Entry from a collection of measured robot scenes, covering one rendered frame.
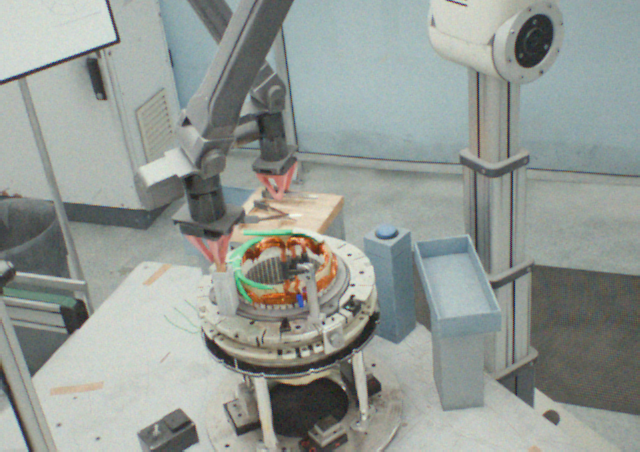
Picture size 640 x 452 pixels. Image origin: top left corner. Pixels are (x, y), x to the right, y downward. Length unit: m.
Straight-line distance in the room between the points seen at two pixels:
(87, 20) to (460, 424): 1.43
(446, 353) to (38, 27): 1.35
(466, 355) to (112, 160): 2.52
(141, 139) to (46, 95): 0.44
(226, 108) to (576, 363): 2.04
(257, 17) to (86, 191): 3.01
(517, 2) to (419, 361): 0.76
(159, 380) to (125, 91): 2.08
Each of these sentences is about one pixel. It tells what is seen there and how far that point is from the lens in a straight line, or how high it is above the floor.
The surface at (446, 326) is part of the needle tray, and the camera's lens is 1.50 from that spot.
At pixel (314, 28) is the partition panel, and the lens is 3.87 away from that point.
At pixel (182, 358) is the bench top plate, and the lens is 1.94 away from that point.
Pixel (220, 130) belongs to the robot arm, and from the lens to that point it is 1.23.
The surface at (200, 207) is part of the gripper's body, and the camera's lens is 1.35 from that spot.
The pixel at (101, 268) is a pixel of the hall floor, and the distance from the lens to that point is 3.82.
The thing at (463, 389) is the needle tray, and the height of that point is 0.83.
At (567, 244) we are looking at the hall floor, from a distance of 3.63.
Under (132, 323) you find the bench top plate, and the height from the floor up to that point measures 0.78.
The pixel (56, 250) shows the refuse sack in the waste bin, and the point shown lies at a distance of 3.09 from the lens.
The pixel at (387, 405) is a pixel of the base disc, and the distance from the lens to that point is 1.72.
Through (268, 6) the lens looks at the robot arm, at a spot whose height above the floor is 1.66.
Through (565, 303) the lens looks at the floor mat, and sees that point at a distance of 3.28.
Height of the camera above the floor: 1.98
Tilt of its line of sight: 30 degrees down
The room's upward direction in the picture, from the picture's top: 7 degrees counter-clockwise
